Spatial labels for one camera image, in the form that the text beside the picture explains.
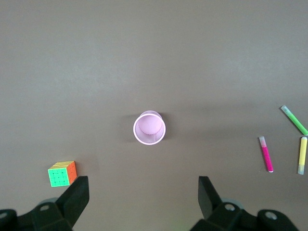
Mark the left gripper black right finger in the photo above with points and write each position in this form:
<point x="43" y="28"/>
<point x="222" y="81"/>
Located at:
<point x="211" y="204"/>

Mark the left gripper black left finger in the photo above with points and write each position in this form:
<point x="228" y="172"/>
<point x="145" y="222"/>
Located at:
<point x="72" y="202"/>

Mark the pink marker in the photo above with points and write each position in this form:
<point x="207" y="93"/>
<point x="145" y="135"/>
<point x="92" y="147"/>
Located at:
<point x="266" y="156"/>

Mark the multicoloured puzzle cube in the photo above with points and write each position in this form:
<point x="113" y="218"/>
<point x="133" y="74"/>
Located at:
<point x="59" y="177"/>

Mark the pink plastic cup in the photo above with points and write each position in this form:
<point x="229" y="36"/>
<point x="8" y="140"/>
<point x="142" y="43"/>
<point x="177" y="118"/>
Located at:
<point x="149" y="127"/>

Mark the yellow marker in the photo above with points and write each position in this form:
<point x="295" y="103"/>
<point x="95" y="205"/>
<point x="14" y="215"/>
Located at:
<point x="302" y="151"/>

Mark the green marker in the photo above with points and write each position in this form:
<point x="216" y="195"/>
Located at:
<point x="294" y="120"/>

